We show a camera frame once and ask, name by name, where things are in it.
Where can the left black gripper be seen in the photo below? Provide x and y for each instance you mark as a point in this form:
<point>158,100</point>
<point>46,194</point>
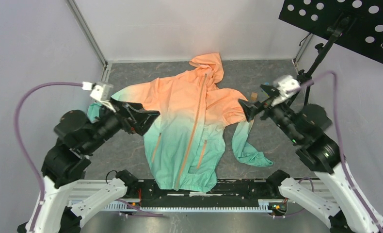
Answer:
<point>142,118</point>

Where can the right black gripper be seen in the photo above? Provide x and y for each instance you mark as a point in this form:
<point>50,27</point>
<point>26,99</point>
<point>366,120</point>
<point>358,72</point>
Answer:
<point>250,108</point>

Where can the orange and mint hooded jacket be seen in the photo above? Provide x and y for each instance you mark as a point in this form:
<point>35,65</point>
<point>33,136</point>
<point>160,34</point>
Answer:
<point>185,143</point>

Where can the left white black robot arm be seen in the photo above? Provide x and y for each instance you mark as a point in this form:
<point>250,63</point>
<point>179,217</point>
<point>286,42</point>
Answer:
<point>65,163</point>

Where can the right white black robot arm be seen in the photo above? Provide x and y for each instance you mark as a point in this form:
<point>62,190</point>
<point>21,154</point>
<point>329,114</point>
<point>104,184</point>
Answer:
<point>350,211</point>

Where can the small wooden cube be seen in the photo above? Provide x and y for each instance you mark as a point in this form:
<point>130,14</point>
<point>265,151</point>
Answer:
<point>253,96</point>

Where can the black tripod stand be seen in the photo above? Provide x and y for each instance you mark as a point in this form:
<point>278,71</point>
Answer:
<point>320,58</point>

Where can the black perforated tray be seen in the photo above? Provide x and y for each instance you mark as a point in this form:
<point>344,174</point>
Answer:
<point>358,24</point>

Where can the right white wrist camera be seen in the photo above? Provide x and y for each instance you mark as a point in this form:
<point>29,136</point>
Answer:
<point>286,86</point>

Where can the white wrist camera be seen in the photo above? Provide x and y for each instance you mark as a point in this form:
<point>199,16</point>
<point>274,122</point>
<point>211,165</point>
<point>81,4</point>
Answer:
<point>286,86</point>
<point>100,92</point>

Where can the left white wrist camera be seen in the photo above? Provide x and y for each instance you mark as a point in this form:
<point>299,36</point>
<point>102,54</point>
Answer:
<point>100,92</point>

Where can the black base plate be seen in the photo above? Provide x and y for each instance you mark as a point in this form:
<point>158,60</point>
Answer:
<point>213,201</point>

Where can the aluminium frame rail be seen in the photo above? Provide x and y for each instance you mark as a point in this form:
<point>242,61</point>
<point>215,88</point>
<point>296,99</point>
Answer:
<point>82,189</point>

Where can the white slotted cable duct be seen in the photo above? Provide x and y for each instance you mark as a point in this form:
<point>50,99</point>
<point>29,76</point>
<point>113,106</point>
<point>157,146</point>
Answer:
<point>262,207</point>

